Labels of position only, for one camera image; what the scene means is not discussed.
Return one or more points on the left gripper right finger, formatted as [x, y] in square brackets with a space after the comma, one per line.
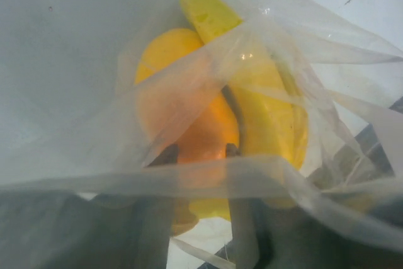
[279, 220]

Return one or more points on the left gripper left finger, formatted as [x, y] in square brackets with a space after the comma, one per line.
[60, 229]

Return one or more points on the clear zip top bag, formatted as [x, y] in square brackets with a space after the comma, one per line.
[69, 118]

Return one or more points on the orange fake mango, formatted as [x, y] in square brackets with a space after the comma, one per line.
[179, 101]

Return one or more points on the yellow fake banana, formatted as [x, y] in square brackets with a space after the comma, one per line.
[267, 125]

